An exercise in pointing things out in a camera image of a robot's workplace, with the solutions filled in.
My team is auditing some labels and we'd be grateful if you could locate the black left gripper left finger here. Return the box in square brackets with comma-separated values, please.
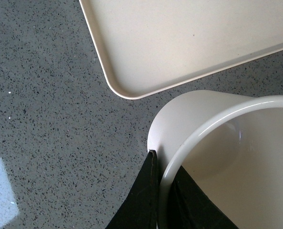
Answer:
[106, 150, 159, 229]

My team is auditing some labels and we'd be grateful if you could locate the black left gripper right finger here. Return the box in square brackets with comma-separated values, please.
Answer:
[168, 167, 238, 229]

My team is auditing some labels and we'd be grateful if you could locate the white smiley mug black handle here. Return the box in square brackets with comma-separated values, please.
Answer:
[147, 91, 283, 229]

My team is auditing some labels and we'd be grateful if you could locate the beige rectangular tray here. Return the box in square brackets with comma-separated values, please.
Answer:
[80, 0, 283, 99]

